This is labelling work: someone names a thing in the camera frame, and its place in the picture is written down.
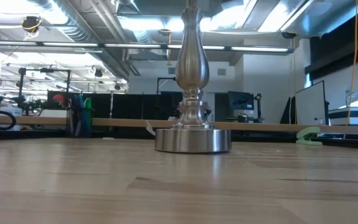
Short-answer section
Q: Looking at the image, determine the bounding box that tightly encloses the long ceiling light strip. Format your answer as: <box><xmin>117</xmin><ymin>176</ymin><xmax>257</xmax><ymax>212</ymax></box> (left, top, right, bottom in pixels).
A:
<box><xmin>0</xmin><ymin>39</ymin><xmax>293</xmax><ymax>53</ymax></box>

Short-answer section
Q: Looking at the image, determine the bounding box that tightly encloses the white whiteboard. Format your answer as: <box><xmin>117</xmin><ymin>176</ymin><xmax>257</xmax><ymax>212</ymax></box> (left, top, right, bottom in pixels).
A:
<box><xmin>294</xmin><ymin>80</ymin><xmax>328</xmax><ymax>126</ymax></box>

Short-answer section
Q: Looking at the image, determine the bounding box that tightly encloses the yellow ceiling cable reel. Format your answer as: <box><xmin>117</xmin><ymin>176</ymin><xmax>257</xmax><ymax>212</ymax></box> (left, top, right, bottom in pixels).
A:
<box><xmin>21</xmin><ymin>15</ymin><xmax>43</xmax><ymax>33</ymax></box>

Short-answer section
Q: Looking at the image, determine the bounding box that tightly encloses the red round object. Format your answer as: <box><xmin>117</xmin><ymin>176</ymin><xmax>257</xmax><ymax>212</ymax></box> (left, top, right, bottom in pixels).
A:
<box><xmin>52</xmin><ymin>93</ymin><xmax>66</xmax><ymax>105</ymax></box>

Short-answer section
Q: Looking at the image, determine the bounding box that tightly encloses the tan wooden desk top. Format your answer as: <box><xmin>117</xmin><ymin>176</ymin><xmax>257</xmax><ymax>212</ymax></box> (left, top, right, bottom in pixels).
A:
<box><xmin>0</xmin><ymin>114</ymin><xmax>358</xmax><ymax>136</ymax></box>

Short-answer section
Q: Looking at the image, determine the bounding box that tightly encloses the blue marker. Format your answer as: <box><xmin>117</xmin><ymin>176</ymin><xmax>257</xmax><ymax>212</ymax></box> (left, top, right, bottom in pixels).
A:
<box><xmin>75</xmin><ymin>94</ymin><xmax>86</xmax><ymax>125</ymax></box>

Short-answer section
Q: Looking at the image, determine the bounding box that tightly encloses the green marker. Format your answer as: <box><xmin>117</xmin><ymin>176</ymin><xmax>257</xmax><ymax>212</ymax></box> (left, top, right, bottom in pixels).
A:
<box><xmin>84</xmin><ymin>97</ymin><xmax>93</xmax><ymax>125</ymax></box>

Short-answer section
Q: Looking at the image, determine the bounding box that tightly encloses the mint green stapler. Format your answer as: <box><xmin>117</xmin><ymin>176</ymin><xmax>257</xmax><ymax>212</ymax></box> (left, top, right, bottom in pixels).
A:
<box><xmin>295</xmin><ymin>126</ymin><xmax>323</xmax><ymax>147</ymax></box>

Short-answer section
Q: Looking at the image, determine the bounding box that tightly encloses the black mesh pen cup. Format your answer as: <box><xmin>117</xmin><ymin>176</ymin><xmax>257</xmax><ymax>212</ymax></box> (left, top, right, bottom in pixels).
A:
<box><xmin>65</xmin><ymin>105</ymin><xmax>93</xmax><ymax>139</ymax></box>

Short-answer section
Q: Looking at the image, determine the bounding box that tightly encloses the black partition wall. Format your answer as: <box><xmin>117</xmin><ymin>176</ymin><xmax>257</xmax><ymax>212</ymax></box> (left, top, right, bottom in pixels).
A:
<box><xmin>47</xmin><ymin>90</ymin><xmax>185</xmax><ymax>121</ymax></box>

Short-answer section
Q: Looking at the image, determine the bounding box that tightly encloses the thick yellow cable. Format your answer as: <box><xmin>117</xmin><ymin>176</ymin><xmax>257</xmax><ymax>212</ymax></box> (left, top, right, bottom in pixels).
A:
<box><xmin>342</xmin><ymin>0</ymin><xmax>358</xmax><ymax>140</ymax></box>

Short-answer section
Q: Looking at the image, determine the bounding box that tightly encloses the clear lamp cord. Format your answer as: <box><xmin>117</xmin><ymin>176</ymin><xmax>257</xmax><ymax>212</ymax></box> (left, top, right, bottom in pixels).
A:
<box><xmin>144</xmin><ymin>119</ymin><xmax>157</xmax><ymax>137</ymax></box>

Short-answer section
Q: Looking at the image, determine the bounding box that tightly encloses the silver metal lamp base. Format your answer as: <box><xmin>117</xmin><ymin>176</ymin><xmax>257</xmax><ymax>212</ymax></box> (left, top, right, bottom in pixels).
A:
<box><xmin>154</xmin><ymin>0</ymin><xmax>232</xmax><ymax>154</ymax></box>

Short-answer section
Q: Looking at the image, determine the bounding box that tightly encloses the black gantry frame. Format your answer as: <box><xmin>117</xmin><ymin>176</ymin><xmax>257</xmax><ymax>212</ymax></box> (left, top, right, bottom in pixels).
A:
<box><xmin>16</xmin><ymin>66</ymin><xmax>73</xmax><ymax>105</ymax></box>

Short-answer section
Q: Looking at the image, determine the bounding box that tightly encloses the black computer monitor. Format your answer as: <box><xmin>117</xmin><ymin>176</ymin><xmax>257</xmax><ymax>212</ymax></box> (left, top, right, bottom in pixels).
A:
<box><xmin>227</xmin><ymin>90</ymin><xmax>255</xmax><ymax>111</ymax></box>

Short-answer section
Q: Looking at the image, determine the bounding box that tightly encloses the black aluminium table frame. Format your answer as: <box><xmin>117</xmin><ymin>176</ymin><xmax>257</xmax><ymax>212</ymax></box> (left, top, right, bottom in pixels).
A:
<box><xmin>0</xmin><ymin>128</ymin><xmax>358</xmax><ymax>151</ymax></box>

